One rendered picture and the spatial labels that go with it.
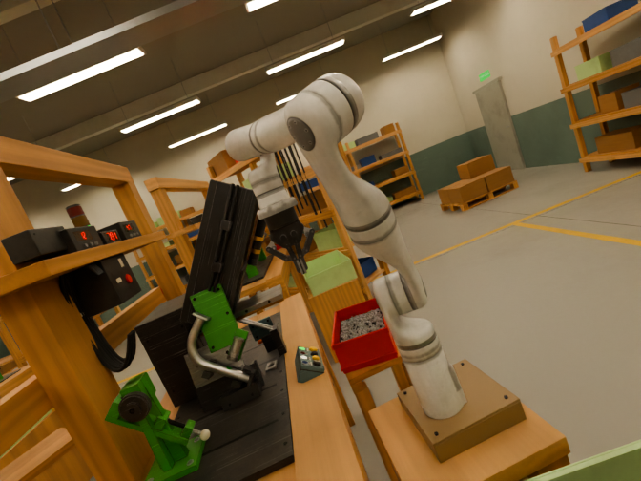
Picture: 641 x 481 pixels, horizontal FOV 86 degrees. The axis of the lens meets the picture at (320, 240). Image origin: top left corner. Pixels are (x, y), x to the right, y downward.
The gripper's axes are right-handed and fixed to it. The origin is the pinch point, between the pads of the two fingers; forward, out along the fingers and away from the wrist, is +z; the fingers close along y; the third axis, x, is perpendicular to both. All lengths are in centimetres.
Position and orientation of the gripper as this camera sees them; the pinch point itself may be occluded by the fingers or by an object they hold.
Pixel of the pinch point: (300, 265)
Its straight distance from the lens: 83.5
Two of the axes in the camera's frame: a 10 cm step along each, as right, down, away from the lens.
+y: -9.2, 3.9, -0.9
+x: 1.4, 1.1, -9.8
